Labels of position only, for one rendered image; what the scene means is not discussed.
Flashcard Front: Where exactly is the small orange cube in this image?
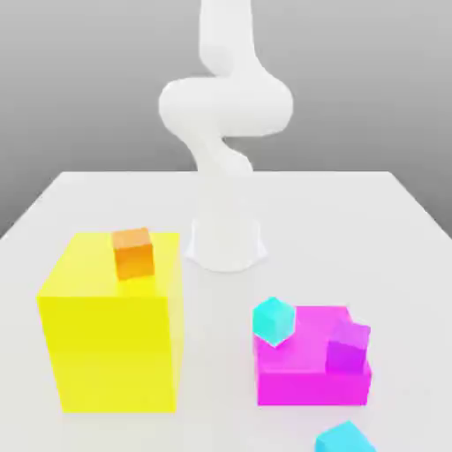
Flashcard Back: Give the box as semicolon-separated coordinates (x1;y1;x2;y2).
111;226;156;282

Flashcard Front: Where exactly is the small turquoise cube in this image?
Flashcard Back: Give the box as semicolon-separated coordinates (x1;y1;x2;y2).
252;296;297;349

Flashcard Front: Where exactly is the small purple cube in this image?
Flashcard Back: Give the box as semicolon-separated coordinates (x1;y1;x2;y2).
324;320;372;375

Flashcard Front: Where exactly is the small sky blue cube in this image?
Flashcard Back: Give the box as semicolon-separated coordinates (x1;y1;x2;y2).
313;419;378;452

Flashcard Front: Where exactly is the large yellow box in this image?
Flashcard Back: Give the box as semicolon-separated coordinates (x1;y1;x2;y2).
35;230;185;415

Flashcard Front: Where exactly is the large magenta box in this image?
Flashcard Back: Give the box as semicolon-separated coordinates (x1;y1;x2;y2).
252;305;373;407

